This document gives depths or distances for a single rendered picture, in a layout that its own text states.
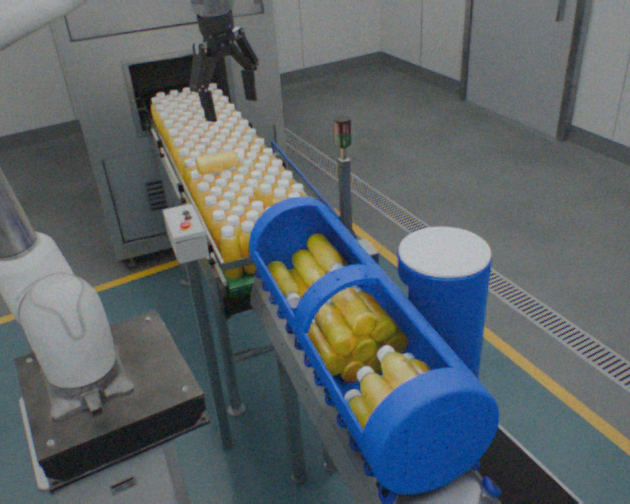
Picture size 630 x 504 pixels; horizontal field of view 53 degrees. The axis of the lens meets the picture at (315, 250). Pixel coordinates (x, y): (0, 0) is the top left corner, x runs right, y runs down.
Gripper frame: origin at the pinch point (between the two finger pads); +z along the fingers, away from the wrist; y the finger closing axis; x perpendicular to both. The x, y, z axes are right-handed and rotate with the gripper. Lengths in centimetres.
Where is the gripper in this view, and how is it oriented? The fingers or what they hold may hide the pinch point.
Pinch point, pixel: (231, 105)
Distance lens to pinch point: 148.0
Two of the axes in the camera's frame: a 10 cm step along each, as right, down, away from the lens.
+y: -5.8, 4.9, -6.5
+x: 8.1, 2.4, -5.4
